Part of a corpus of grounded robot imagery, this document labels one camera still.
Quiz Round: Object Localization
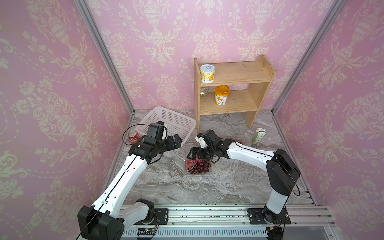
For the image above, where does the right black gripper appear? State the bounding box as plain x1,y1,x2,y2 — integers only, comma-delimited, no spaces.
186,146,217,161

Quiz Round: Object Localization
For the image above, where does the clear plastic container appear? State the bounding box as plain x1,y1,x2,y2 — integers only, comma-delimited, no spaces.
231,137,246,145
184,159,212,176

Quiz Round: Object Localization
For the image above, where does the dark red grape bunch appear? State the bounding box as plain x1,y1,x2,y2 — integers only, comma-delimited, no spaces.
188,160,212,175

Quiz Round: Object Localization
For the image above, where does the pink red grape bunch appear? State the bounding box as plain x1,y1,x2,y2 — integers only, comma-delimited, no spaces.
185,160,197,171

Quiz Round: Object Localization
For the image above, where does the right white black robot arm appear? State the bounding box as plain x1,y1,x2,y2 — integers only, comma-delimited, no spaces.
187,130,301,225

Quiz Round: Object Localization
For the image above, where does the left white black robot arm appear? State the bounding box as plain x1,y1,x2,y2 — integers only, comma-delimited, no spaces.
78,135,182,240

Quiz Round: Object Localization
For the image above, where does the white plastic basket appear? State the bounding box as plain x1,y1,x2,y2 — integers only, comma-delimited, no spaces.
136,107,197,146

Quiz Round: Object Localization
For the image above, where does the red soda can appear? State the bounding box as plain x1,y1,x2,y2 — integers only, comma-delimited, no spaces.
127,130,139,145

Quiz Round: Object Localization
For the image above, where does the green white milk carton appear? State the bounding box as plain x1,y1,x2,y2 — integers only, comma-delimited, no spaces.
252,128,266,145

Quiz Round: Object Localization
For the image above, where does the orange lid white cup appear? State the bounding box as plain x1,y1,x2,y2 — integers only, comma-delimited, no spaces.
214,85,231,106

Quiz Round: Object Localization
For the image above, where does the small glass jar on shelf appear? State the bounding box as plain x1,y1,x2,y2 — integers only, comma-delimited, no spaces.
200,87,209,96

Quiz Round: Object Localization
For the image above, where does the wooden two-tier shelf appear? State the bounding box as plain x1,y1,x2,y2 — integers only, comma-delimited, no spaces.
194,55,277,132

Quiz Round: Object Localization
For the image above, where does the yellow white can on shelf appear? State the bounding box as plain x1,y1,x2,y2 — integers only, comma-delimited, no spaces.
200,64,216,84

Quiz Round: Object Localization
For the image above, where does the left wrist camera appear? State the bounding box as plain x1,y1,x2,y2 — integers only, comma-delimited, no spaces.
146,121,168,141

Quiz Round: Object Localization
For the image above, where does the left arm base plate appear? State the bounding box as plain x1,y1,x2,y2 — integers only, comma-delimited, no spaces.
136,208,169,225

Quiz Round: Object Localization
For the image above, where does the aluminium rail frame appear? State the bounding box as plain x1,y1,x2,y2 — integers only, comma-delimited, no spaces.
120,204,341,240

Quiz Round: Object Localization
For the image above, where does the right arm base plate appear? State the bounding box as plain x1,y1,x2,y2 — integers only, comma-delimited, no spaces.
247,208,291,225

